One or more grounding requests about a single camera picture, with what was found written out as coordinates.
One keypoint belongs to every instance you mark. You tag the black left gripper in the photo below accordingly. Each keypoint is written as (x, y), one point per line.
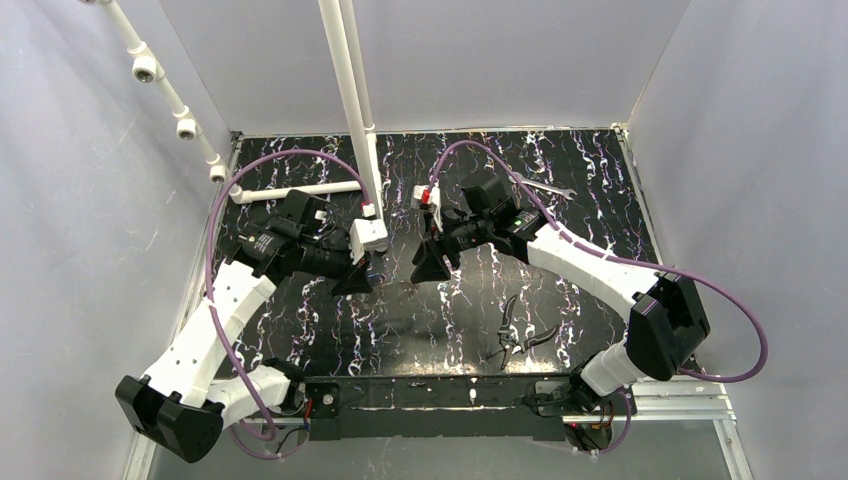
(357, 270)

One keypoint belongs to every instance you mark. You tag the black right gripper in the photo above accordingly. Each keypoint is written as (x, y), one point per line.
(433, 241)

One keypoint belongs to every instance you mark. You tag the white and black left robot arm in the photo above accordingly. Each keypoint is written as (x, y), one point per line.
(198, 388)

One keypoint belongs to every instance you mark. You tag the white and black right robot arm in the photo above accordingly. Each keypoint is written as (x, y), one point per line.
(663, 311)

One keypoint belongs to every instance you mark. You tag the silver open-end wrench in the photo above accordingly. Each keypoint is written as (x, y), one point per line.
(568, 194)

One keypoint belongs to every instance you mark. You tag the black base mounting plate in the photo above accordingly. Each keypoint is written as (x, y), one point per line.
(418, 424)

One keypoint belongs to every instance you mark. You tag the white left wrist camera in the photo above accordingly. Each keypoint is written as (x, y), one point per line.
(367, 236)

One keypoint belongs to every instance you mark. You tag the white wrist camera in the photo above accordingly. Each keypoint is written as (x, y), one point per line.
(367, 236)
(427, 202)

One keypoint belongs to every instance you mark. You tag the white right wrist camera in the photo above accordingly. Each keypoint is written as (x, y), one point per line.
(427, 202)

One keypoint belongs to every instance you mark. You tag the black wire stripper pliers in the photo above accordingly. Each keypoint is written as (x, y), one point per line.
(508, 339)

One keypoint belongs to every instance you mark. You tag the white PVC pipe frame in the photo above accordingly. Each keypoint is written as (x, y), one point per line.
(282, 67)

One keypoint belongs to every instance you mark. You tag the aluminium extrusion rail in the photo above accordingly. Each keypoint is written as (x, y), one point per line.
(681, 398)

